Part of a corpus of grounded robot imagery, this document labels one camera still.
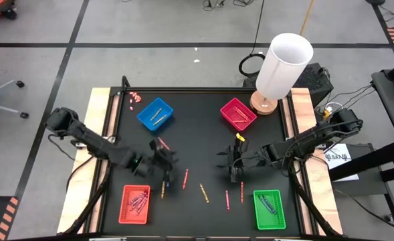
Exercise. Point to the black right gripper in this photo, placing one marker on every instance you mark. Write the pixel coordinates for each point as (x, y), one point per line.
(241, 160)

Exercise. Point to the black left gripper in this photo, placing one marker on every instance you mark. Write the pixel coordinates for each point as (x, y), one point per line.
(163, 159)

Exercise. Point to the purple crayon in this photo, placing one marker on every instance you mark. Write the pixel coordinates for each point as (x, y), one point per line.
(138, 199)
(140, 209)

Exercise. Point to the red crayon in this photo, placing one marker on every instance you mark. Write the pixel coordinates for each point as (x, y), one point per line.
(227, 200)

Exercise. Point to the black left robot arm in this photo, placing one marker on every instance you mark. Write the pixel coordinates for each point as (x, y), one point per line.
(93, 140)

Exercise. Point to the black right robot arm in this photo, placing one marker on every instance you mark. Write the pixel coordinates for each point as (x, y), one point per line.
(317, 135)

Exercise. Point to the yellow tape tag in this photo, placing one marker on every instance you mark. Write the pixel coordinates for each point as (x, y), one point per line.
(240, 137)

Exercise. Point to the red plastic basket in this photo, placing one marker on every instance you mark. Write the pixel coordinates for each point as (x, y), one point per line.
(230, 115)

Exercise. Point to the orange plastic basket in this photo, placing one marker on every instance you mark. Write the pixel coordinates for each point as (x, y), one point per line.
(129, 217)

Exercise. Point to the blue plastic basket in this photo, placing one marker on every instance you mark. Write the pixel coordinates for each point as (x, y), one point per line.
(146, 117)

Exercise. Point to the green plastic basket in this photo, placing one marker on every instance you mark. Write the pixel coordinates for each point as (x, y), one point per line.
(277, 221)

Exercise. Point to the white shade wooden base lamp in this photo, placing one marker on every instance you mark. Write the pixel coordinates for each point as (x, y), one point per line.
(283, 67)

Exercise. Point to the white printed paper sheet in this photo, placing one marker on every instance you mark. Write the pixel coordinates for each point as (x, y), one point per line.
(340, 164)

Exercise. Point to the black equipment box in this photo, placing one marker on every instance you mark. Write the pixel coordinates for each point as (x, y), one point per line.
(317, 83)

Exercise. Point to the black side table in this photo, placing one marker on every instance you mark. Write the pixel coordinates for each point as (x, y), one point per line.
(390, 100)

